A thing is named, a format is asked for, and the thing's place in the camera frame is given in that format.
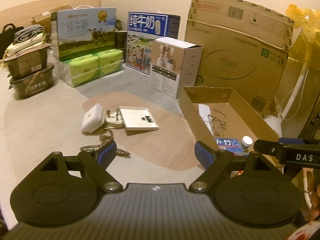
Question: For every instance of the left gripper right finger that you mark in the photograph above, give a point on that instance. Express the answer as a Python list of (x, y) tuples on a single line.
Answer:
[(215, 164)]

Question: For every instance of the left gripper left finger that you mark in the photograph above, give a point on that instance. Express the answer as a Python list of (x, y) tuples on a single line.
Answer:
[(95, 163)]

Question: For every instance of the silver metal wire rack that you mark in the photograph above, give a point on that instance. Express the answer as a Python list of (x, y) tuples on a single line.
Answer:
[(218, 121)]

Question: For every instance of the white square night light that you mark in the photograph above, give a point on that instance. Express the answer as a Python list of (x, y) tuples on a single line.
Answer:
[(93, 119)]

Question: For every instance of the white power plug adapter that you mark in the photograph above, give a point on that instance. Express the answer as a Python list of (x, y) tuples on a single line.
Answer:
[(113, 120)]

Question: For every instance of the beige square tray lid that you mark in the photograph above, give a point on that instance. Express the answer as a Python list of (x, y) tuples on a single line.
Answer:
[(138, 119)]

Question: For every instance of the person's right hand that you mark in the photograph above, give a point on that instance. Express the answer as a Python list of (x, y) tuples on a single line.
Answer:
[(313, 188)]

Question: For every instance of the small white bottle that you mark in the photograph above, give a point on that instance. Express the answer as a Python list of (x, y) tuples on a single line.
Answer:
[(246, 143)]

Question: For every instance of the open cardboard box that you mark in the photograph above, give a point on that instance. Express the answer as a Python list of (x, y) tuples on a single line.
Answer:
[(226, 105)]

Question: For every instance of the white fan stand pole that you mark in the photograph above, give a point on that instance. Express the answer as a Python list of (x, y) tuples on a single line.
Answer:
[(299, 87)]

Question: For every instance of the green tissue pack bundle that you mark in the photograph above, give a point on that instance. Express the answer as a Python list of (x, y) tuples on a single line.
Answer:
[(83, 69)]

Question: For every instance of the lower black food bowl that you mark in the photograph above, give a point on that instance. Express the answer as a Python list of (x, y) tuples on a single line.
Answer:
[(35, 83)]

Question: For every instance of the black food bowl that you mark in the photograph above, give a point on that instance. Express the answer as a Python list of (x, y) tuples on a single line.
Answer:
[(28, 61), (35, 83)]

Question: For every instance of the white humidifier product box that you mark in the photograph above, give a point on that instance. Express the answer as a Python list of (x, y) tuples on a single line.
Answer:
[(174, 64)]

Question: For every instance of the large flat cardboard box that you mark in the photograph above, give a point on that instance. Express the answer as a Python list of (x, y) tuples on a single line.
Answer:
[(245, 47)]

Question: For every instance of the upper black food bowl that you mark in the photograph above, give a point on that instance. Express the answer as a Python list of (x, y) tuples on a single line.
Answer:
[(28, 61)]

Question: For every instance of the small black box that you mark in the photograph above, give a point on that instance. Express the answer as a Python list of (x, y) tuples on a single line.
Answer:
[(120, 39)]

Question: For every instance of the light blue milk carton box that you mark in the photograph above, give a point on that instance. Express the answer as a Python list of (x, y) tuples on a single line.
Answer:
[(83, 31)]

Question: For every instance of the yellow plastic bag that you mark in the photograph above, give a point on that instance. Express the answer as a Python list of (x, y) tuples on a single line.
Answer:
[(306, 46)]

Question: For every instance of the dark blue milk box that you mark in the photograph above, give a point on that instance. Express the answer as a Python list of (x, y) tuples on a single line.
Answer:
[(142, 29)]

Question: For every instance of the brown cardboard box background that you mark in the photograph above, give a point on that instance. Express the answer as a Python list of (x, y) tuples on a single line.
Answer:
[(44, 19)]

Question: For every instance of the black handbag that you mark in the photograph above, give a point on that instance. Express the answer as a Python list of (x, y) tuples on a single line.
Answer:
[(7, 36)]

